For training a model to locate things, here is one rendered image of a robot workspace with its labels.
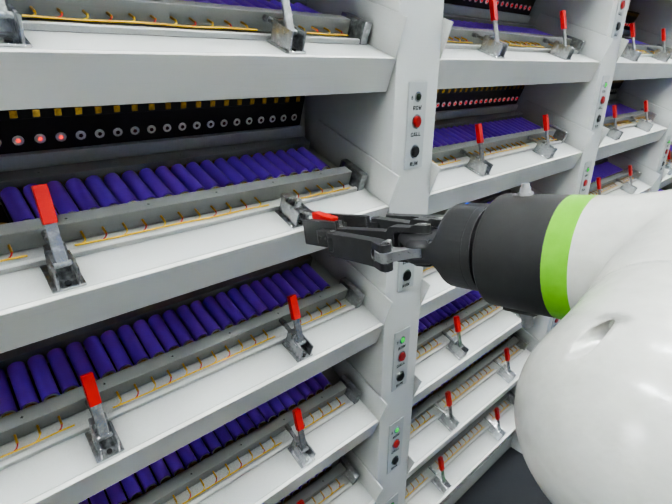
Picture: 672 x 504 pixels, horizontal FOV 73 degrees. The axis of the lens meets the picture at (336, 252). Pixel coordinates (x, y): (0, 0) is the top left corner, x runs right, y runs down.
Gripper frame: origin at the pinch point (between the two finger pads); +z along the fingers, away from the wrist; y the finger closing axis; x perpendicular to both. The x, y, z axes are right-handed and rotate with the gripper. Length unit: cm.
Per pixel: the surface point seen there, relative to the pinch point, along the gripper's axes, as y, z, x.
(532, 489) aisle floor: 76, 14, -97
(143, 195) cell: -15.9, 14.6, 6.5
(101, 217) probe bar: -21.5, 11.4, 5.3
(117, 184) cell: -17.7, 17.0, 8.1
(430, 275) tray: 34.1, 13.8, -17.8
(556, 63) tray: 64, 3, 19
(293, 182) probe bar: 2.8, 11.0, 5.1
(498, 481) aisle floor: 71, 23, -96
